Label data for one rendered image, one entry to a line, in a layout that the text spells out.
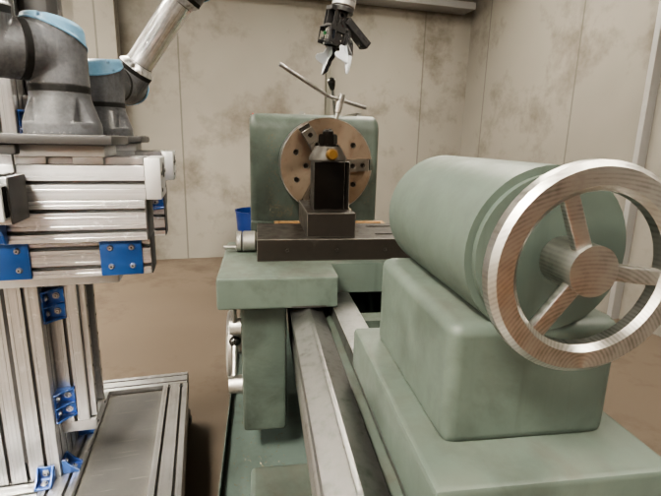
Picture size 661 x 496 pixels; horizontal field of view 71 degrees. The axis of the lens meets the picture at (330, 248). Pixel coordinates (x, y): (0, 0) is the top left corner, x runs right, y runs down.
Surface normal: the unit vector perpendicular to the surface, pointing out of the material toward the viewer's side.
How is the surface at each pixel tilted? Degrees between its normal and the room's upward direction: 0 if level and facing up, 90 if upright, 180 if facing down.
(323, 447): 26
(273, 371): 90
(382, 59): 90
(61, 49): 90
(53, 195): 90
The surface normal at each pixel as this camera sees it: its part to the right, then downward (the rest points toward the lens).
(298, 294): 0.15, 0.22
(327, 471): -0.41, -0.87
